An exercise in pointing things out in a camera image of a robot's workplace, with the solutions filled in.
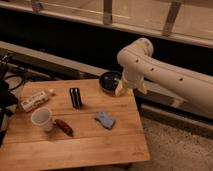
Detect black equipment with cables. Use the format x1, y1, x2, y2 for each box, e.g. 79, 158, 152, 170
0, 55, 18, 146

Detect red brown pocket knife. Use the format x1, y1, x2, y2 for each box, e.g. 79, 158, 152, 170
55, 119, 73, 137

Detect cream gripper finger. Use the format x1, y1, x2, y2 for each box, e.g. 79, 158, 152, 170
115, 81, 127, 96
138, 83, 147, 94

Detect black round bowl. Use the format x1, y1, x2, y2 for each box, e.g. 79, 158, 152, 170
99, 71, 121, 94

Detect blue sponge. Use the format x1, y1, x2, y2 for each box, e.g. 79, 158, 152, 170
95, 112, 116, 129

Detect white plastic cup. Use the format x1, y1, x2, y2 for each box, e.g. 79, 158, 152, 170
31, 107, 53, 132

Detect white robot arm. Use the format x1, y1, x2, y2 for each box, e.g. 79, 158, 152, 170
115, 38, 213, 114

